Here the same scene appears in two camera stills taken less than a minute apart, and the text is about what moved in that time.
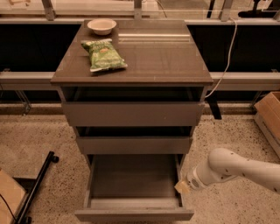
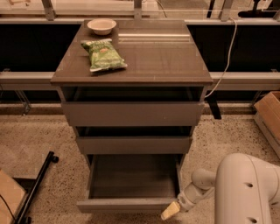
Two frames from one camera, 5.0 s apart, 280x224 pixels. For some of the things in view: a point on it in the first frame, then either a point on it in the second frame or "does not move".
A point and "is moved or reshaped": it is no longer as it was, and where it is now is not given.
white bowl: x=101 y=26 does not move
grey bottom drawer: x=138 y=187 is moved or reshaped
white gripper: x=193 y=178 to x=185 y=202
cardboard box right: x=267 y=114 does not move
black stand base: x=255 y=13 does not move
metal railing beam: x=229 y=81 does not move
